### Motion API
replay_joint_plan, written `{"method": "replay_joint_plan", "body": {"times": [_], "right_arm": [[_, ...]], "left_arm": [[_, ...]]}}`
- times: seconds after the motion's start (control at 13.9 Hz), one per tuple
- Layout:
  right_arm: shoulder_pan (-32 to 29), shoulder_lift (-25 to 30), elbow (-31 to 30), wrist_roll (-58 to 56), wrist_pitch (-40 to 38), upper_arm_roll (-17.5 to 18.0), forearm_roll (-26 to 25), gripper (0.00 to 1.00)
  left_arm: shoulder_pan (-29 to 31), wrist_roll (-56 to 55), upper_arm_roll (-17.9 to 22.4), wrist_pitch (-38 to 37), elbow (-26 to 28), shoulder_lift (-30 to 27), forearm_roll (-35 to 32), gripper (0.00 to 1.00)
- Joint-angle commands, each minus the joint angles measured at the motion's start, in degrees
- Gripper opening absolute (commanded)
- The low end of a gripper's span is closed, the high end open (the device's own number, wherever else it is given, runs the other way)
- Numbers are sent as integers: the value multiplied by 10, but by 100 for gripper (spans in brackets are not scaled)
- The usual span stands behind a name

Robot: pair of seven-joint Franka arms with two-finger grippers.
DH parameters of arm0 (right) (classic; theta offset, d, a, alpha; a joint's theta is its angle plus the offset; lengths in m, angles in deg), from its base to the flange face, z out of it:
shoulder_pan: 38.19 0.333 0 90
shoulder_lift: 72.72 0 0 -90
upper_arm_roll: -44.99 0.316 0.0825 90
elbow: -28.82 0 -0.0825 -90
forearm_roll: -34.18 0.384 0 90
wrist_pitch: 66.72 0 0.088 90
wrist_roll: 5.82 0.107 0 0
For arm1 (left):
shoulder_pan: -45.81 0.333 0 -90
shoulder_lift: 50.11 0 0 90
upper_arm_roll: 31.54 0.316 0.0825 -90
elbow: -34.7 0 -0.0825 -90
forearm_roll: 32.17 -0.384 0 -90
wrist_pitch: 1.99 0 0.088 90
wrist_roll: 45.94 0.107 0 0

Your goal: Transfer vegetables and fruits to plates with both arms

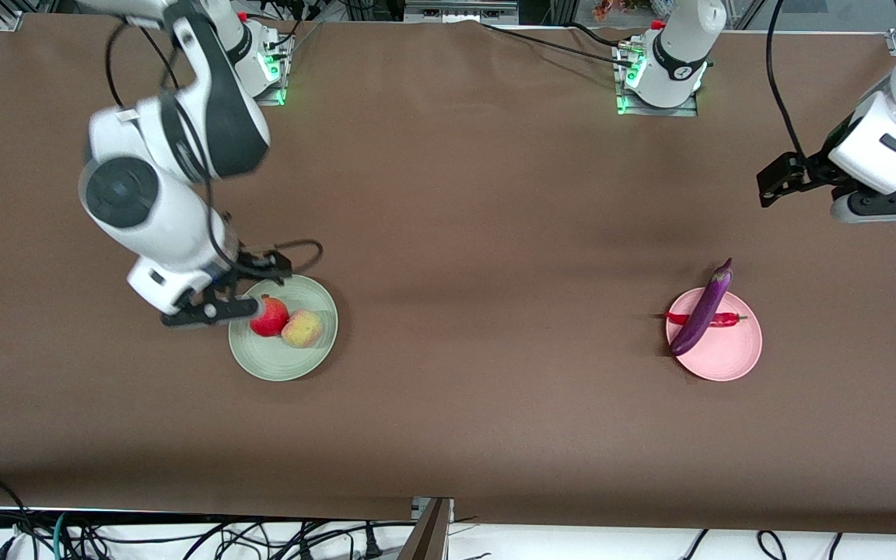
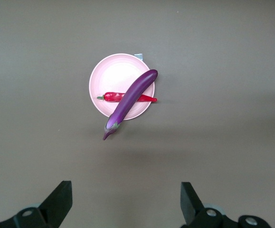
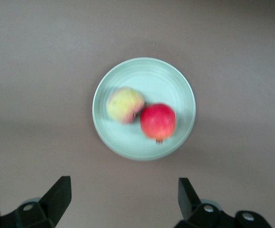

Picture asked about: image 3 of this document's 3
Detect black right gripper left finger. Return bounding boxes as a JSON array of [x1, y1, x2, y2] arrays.
[[0, 175, 72, 228]]

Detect pale green round plate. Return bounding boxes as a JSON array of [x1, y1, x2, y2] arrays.
[[92, 57, 197, 162]]

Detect yellow pink peach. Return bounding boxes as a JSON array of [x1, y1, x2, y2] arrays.
[[106, 86, 145, 124]]

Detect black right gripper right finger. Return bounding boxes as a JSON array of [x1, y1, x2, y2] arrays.
[[174, 177, 271, 228]]

